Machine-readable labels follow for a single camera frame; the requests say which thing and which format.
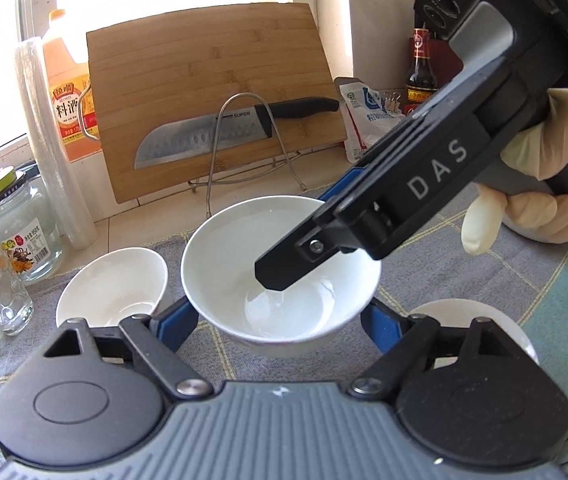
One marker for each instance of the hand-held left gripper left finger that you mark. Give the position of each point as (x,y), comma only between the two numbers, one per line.
(176,325)

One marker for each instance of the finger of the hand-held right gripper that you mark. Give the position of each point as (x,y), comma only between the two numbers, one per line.
(289,265)
(344,180)

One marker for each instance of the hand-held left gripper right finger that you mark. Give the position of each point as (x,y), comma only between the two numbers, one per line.
(376,325)

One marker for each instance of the plain white bowl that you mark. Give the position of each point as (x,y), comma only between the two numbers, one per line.
(223,270)

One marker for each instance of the large white flower-print plate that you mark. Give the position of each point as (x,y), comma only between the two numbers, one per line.
(459,307)

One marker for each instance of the person's right hand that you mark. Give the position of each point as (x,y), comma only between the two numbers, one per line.
(564,120)

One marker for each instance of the white pouch with blue logo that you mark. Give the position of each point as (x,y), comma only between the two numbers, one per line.
(364,110)

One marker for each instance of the metal binder clip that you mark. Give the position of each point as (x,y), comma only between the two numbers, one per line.
(394,102)

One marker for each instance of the white bowl with purple flowers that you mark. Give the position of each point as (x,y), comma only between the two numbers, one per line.
(108,280)

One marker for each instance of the grey teal checked towel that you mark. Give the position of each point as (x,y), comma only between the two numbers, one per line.
(439,270)

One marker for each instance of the dark vinegar bottle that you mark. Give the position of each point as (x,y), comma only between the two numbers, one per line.
(420,75)

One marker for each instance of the santoku kitchen knife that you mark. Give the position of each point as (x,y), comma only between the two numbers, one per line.
(178,145)

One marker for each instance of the glass jar with green lid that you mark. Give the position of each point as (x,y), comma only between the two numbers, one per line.
(18,240)

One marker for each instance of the bamboo cutting board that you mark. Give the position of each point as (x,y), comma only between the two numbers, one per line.
(188,60)

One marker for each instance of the cling film roll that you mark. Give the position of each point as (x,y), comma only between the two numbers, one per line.
(48,160)

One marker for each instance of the orange cooking wine jug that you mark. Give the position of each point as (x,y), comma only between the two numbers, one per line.
(68,110)

